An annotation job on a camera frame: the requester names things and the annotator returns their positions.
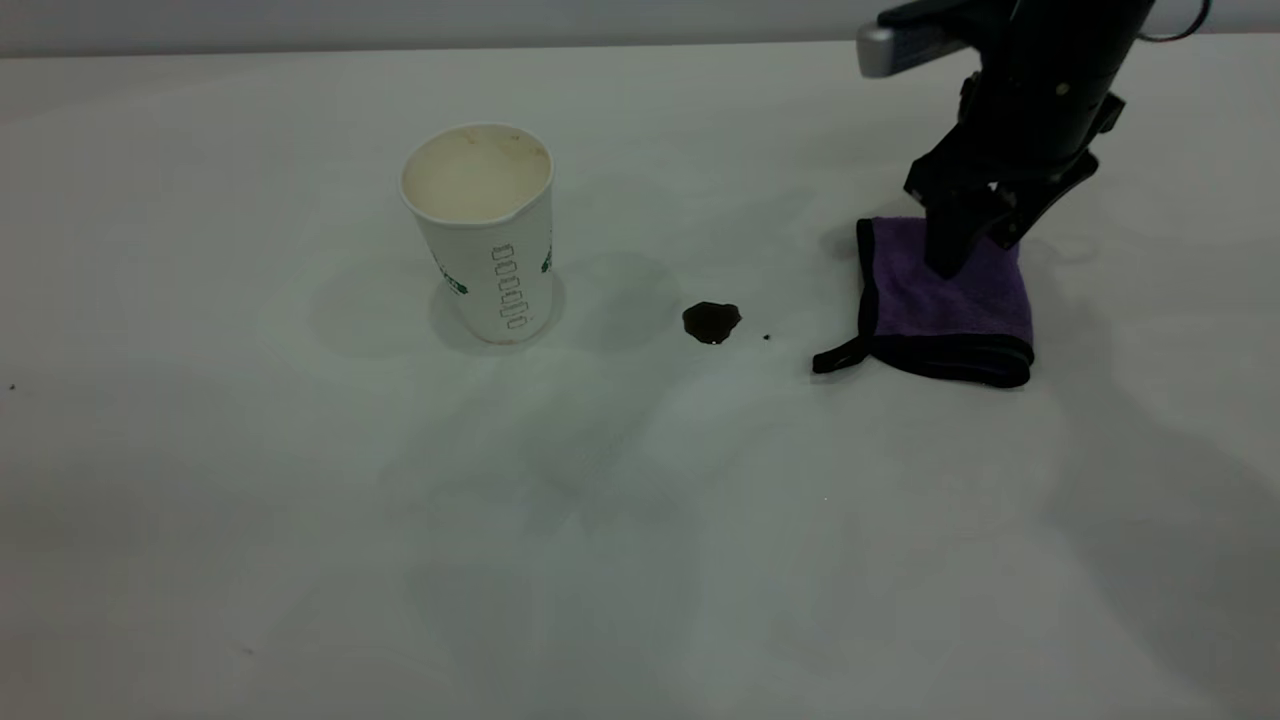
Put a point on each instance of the purple cloth with black trim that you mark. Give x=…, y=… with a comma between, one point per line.
x=950, y=315

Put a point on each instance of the white paper coffee cup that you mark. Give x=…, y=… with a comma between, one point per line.
x=490, y=260

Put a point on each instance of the dark coffee spill puddle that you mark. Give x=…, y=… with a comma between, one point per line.
x=710, y=322

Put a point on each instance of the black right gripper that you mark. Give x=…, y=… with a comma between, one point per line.
x=1040, y=100

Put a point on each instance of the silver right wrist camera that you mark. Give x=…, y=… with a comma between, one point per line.
x=905, y=48

